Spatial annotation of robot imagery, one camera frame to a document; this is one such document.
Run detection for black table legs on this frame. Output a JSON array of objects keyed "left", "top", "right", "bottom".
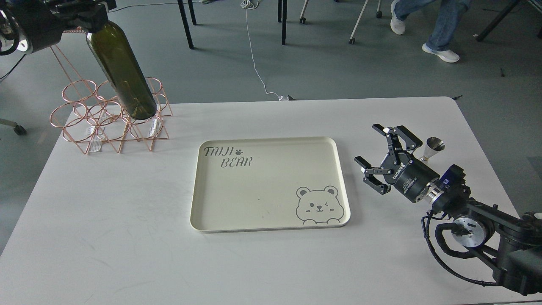
[
  {"left": 177, "top": 0, "right": 197, "bottom": 50},
  {"left": 277, "top": 0, "right": 287, "bottom": 46}
]

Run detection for copper wire wine rack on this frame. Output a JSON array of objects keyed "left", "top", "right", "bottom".
[{"left": 49, "top": 46, "right": 173, "bottom": 155}]

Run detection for black diagonal leg right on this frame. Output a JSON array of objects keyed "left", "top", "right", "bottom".
[{"left": 476, "top": 0, "right": 520, "bottom": 42}]

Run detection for white chair legs with casters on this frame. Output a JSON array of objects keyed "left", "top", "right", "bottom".
[{"left": 299, "top": 0, "right": 382, "bottom": 45}]

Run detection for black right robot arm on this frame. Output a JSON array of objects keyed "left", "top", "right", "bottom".
[{"left": 355, "top": 124, "right": 542, "bottom": 296}]

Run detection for black table legs middle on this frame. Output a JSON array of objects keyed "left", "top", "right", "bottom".
[{"left": 277, "top": 0, "right": 287, "bottom": 46}]

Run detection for dark green wine bottle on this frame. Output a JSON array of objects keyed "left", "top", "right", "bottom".
[{"left": 86, "top": 21, "right": 157, "bottom": 120}]

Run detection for silver steel jigger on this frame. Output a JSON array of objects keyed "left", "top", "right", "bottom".
[{"left": 420, "top": 137, "right": 445, "bottom": 164}]

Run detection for black table legs left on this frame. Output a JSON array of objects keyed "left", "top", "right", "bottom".
[{"left": 177, "top": 0, "right": 197, "bottom": 50}]

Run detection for white floor cable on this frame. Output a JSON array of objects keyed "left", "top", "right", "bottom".
[{"left": 241, "top": 0, "right": 289, "bottom": 101}]

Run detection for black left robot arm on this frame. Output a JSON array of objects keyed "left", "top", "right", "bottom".
[{"left": 1, "top": 0, "right": 116, "bottom": 56}]

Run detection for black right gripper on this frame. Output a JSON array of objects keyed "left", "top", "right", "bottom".
[{"left": 354, "top": 124, "right": 440, "bottom": 203}]

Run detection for cream bear serving tray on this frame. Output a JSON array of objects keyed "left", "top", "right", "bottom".
[{"left": 190, "top": 136, "right": 351, "bottom": 233}]

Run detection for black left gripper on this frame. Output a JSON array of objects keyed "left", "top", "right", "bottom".
[{"left": 17, "top": 0, "right": 116, "bottom": 53}]

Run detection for chair caster far left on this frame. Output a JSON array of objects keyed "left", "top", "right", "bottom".
[{"left": 0, "top": 118, "right": 27, "bottom": 135}]

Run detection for person legs in jeans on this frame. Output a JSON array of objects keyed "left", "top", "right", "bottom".
[{"left": 390, "top": 0, "right": 472, "bottom": 63}]

